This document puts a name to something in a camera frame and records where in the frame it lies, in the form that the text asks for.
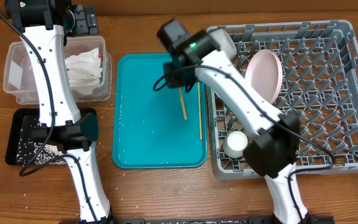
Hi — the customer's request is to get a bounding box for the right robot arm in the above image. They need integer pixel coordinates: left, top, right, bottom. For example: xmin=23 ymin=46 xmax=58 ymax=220
xmin=157 ymin=19 xmax=308 ymax=223

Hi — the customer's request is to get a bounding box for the grey dishwasher rack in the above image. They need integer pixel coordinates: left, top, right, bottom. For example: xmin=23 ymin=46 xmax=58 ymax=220
xmin=224 ymin=20 xmax=358 ymax=174

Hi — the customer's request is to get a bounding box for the large white plate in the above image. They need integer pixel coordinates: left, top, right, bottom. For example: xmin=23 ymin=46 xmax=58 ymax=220
xmin=245 ymin=49 xmax=283 ymax=104

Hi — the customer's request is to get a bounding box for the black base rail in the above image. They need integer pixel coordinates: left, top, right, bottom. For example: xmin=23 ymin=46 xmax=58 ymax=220
xmin=59 ymin=215 xmax=336 ymax=224

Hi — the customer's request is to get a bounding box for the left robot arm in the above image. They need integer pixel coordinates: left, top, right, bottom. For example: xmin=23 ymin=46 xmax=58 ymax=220
xmin=5 ymin=0 xmax=111 ymax=223

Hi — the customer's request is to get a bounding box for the wooden chopstick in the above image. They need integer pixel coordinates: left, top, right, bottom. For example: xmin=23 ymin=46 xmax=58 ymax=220
xmin=197 ymin=82 xmax=203 ymax=141
xmin=178 ymin=87 xmax=187 ymax=120

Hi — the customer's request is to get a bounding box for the grey bowl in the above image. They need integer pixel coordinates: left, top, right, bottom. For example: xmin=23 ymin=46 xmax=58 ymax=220
xmin=210 ymin=29 xmax=237 ymax=60

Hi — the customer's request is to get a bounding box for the clear plastic waste bin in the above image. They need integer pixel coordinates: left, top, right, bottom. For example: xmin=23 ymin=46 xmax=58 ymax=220
xmin=3 ymin=36 xmax=112 ymax=105

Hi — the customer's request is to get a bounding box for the black plastic tray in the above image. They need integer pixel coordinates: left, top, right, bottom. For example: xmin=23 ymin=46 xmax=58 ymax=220
xmin=5 ymin=108 xmax=99 ymax=165

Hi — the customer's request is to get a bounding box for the teal serving tray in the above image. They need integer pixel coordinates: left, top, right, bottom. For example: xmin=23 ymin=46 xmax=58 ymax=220
xmin=112 ymin=53 xmax=208 ymax=169

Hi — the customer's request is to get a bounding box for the pile of rice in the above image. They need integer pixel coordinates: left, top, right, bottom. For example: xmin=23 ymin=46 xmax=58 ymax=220
xmin=16 ymin=114 xmax=67 ymax=165

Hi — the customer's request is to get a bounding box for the small white cup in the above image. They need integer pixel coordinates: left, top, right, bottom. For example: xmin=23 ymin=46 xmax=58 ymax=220
xmin=223 ymin=131 xmax=248 ymax=158

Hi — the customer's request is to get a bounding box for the white napkin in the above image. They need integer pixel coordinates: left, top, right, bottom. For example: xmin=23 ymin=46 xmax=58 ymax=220
xmin=65 ymin=48 xmax=103 ymax=95

